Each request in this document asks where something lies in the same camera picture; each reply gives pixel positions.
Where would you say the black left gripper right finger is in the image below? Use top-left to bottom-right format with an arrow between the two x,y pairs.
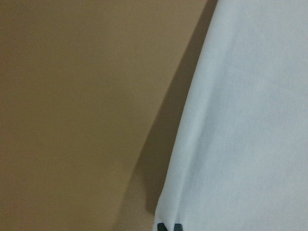
173,223 -> 183,231

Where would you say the light blue t-shirt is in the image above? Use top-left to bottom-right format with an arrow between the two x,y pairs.
153,0 -> 308,231

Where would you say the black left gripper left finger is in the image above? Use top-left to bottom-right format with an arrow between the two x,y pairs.
157,223 -> 167,231

